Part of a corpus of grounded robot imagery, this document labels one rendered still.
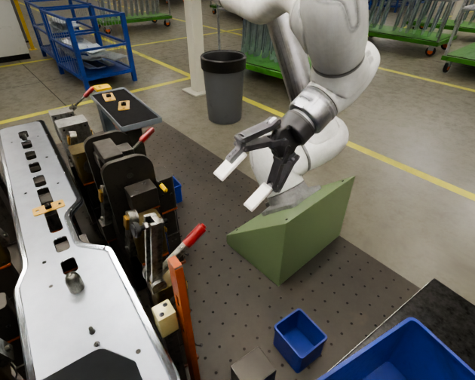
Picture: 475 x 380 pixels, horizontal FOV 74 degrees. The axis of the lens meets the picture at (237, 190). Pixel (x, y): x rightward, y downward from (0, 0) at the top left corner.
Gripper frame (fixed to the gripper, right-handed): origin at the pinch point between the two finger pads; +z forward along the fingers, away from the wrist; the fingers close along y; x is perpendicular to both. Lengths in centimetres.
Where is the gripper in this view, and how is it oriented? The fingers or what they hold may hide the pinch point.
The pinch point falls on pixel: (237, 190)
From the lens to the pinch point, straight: 66.7
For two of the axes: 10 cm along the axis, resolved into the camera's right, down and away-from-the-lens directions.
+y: -4.5, -4.9, -7.5
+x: 5.7, 4.9, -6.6
